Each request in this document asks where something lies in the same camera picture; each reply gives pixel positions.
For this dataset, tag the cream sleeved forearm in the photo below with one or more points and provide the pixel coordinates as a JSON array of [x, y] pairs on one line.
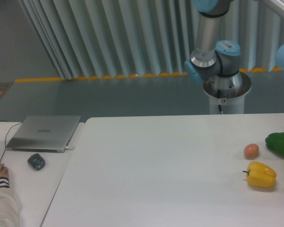
[[9, 206]]

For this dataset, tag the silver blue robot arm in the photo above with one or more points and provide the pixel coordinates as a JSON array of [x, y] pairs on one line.
[[211, 57]]

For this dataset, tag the dark blue small tray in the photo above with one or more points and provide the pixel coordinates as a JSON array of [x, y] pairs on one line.
[[36, 162]]

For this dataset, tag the silver closed laptop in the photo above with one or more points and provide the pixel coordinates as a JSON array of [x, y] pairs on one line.
[[44, 133]]

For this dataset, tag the brown egg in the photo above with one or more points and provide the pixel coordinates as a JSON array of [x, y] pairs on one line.
[[251, 151]]

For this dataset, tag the yellow bell pepper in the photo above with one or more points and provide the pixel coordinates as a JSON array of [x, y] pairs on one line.
[[260, 175]]

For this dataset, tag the green bell pepper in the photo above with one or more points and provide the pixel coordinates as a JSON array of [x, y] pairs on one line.
[[275, 143]]

